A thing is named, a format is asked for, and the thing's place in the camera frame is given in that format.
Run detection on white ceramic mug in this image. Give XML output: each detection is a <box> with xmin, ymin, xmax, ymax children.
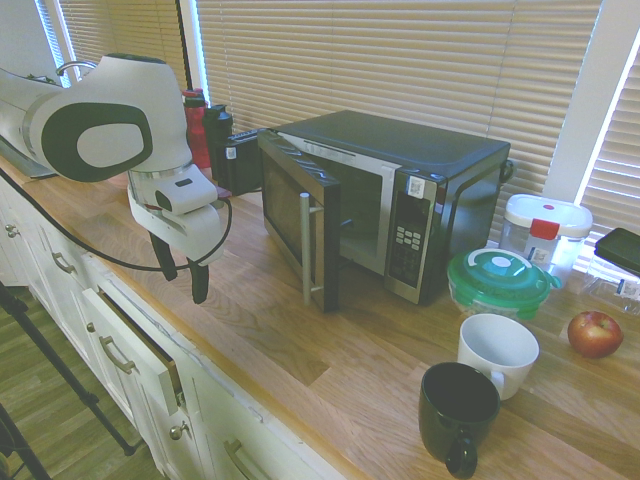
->
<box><xmin>457</xmin><ymin>313</ymin><xmax>541</xmax><ymax>402</ymax></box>

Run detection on black ceramic mug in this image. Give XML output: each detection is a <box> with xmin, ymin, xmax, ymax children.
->
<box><xmin>419</xmin><ymin>362</ymin><xmax>502</xmax><ymax>480</ymax></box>

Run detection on black water bottle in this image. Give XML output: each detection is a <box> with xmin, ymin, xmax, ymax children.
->
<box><xmin>202</xmin><ymin>104</ymin><xmax>234</xmax><ymax>185</ymax></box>

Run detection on black toaster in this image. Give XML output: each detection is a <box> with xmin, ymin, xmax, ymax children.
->
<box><xmin>213</xmin><ymin>128</ymin><xmax>267</xmax><ymax>196</ymax></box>

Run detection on red apple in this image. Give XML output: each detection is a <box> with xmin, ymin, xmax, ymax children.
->
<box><xmin>566</xmin><ymin>310</ymin><xmax>625</xmax><ymax>360</ymax></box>

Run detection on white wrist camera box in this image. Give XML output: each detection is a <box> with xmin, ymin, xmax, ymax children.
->
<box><xmin>152</xmin><ymin>168</ymin><xmax>218</xmax><ymax>217</ymax></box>

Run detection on microwave door with silver handle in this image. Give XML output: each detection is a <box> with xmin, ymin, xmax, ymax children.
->
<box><xmin>256</xmin><ymin>128</ymin><xmax>343</xmax><ymax>314</ymax></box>

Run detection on black camera tripod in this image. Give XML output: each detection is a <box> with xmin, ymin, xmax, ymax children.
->
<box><xmin>0</xmin><ymin>280</ymin><xmax>137</xmax><ymax>480</ymax></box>

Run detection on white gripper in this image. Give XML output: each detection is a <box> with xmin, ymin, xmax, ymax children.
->
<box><xmin>126</xmin><ymin>169</ymin><xmax>225</xmax><ymax>305</ymax></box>

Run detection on white cabinet front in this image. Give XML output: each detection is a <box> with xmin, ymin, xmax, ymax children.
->
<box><xmin>0</xmin><ymin>172</ymin><xmax>346</xmax><ymax>480</ymax></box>

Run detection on clear container white red lid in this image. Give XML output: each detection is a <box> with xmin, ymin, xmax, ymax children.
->
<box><xmin>497</xmin><ymin>193</ymin><xmax>594</xmax><ymax>290</ymax></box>

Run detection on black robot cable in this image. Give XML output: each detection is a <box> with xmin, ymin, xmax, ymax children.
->
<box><xmin>0</xmin><ymin>167</ymin><xmax>234</xmax><ymax>273</ymax></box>

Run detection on round green lid container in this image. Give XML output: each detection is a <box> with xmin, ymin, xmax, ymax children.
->
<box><xmin>446</xmin><ymin>247</ymin><xmax>563</xmax><ymax>322</ymax></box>

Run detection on clear plastic bag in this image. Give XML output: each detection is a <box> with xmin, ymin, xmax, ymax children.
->
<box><xmin>579</xmin><ymin>257</ymin><xmax>640</xmax><ymax>317</ymax></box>

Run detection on black stainless microwave body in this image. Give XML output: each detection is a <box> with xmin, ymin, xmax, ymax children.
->
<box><xmin>271</xmin><ymin>109</ymin><xmax>512</xmax><ymax>307</ymax></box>

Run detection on beige window blinds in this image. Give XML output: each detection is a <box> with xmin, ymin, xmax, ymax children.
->
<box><xmin>196</xmin><ymin>0</ymin><xmax>603</xmax><ymax>240</ymax></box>

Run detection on chrome kitchen faucet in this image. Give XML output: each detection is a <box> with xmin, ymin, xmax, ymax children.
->
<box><xmin>55</xmin><ymin>60</ymin><xmax>99</xmax><ymax>89</ymax></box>

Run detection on white drawer with metal handle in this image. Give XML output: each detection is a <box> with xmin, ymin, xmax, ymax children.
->
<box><xmin>81</xmin><ymin>286</ymin><xmax>185</xmax><ymax>416</ymax></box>

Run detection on black flat tray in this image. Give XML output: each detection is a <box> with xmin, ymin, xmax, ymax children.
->
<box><xmin>593</xmin><ymin>227</ymin><xmax>640</xmax><ymax>278</ymax></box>

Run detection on red water bottle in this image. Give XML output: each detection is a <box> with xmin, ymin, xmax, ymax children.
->
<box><xmin>180</xmin><ymin>88</ymin><xmax>213</xmax><ymax>171</ymax></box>

